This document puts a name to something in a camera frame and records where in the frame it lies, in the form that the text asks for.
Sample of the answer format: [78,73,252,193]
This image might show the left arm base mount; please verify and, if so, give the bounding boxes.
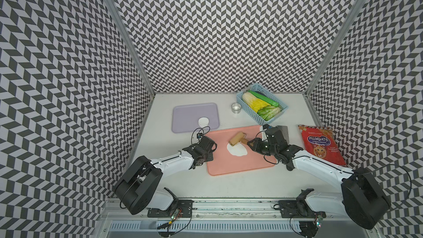
[147,188,193,218]

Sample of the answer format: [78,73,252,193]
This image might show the stack of white dumpling wrappers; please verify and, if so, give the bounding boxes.
[198,117,209,127]

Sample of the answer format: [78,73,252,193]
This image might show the red snack bag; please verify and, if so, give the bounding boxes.
[298,125,347,166]

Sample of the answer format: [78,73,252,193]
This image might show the yellow napa cabbage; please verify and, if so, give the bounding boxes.
[242,92,270,113]

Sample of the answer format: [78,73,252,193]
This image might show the pink cutting board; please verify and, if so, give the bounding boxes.
[207,125,276,176]

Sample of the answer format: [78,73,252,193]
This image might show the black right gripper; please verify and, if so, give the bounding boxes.
[248,138,278,156]

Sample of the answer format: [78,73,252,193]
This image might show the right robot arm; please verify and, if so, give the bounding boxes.
[242,126,391,230]

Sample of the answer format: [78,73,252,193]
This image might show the white dough piece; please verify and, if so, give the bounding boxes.
[227,143,248,157]

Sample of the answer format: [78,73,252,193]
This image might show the green lettuce leaves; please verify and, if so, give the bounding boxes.
[257,106,281,121]

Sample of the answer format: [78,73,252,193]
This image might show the light blue perforated plastic basket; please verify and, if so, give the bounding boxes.
[236,83,288,125]

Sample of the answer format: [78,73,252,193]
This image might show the wooden rolling pin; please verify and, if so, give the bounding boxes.
[229,132,249,147]

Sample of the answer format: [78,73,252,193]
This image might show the metal base rail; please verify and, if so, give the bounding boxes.
[98,198,367,235]

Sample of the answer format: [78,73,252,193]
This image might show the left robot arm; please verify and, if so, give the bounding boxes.
[112,136,217,215]

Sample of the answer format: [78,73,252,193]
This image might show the purple plastic tray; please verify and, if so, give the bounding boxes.
[171,102,220,133]

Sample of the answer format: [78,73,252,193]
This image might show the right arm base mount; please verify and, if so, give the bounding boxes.
[273,188,327,219]

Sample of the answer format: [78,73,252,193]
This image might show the metal rectangular dough scraper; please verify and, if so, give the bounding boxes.
[277,125,289,144]

